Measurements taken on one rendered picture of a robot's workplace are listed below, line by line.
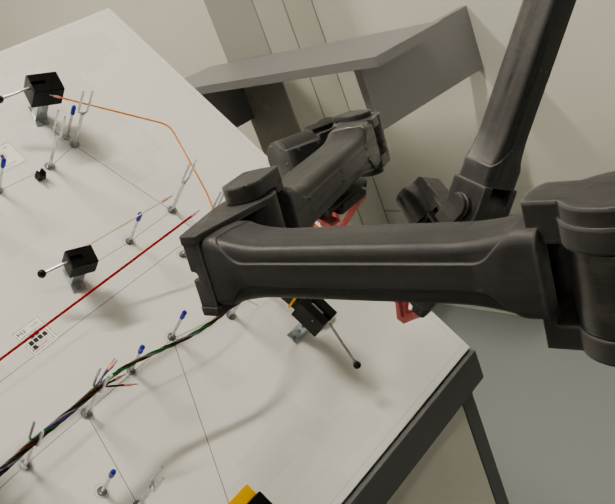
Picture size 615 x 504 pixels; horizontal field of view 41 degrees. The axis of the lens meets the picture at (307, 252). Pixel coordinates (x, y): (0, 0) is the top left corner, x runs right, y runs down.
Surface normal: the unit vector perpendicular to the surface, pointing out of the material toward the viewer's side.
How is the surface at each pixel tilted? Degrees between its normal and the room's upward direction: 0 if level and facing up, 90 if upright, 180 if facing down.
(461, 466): 90
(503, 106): 61
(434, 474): 90
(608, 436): 0
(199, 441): 52
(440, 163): 90
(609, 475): 0
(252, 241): 8
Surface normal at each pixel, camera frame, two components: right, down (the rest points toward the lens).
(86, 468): 0.37, -0.55
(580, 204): -0.26, -0.92
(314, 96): 0.63, 0.07
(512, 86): -0.74, 0.00
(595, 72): -0.70, 0.48
